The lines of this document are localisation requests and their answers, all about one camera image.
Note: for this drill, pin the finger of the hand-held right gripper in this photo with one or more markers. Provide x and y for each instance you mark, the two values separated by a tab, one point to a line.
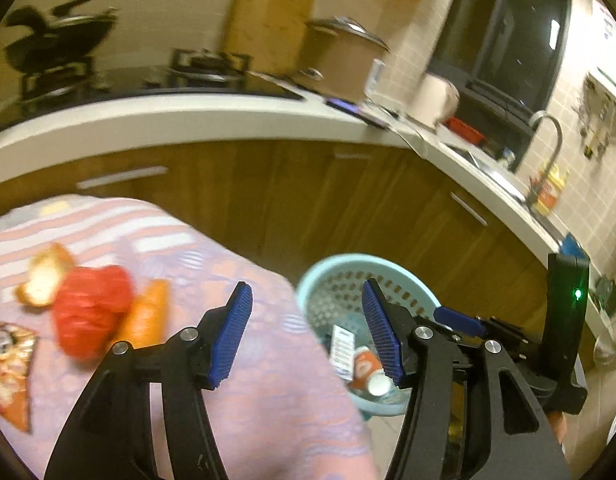
458	321

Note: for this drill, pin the pink patterned tablecloth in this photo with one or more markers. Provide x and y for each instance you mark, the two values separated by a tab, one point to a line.
268	360

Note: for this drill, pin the steel faucet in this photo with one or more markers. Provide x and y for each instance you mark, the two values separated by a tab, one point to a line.
555	135

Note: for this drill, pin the dark smartphone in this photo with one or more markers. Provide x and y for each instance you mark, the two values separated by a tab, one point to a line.
350	107

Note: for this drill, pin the wooden kitchen base cabinets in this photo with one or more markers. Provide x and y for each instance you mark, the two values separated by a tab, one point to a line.
288	195

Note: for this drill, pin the white printed carton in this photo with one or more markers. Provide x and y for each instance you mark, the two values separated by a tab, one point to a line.
342	352

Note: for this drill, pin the red plastic bag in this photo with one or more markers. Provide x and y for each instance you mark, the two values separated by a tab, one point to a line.
90	310

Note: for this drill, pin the steel sink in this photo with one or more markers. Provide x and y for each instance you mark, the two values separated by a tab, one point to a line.
493	170

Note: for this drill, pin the teal plastic basket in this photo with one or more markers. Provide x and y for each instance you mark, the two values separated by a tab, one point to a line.
338	270

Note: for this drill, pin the black wok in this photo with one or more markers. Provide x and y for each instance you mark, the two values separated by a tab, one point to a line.
43	55

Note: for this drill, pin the dark window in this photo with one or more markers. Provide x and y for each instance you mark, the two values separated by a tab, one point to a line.
503	35

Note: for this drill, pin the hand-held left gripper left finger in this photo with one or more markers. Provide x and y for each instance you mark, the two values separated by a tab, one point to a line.
230	340

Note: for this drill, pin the person's right hand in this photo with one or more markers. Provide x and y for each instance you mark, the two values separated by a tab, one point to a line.
560	430

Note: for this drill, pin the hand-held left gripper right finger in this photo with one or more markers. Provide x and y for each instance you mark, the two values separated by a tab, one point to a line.
385	340

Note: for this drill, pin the wooden cutting board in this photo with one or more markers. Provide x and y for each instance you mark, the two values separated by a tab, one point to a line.
268	20

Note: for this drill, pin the bread piece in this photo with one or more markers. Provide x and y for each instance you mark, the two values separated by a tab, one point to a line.
43	275

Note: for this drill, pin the white electric kettle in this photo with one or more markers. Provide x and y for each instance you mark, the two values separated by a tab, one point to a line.
435	100

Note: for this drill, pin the black gas stove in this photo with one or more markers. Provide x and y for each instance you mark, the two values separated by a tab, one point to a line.
188	85

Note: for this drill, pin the red box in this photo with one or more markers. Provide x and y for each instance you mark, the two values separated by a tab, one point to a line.
463	129

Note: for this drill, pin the white water heater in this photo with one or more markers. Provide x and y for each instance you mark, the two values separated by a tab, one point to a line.
610	87

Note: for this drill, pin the small white upright device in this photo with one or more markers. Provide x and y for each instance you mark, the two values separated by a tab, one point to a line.
375	77

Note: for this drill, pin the white round container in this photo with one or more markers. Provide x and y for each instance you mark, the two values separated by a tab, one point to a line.
610	340

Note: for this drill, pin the orange bell pepper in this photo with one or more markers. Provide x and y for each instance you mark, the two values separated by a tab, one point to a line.
148	310

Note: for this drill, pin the blue cup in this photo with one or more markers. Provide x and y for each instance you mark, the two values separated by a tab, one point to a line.
570	247

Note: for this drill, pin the orange white tube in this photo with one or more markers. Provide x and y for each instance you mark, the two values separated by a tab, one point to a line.
363	366

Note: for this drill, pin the yellow detergent bottle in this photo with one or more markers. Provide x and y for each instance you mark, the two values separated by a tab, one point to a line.
550	192

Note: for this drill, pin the brown rice cooker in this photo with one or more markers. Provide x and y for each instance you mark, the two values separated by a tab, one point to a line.
343	65

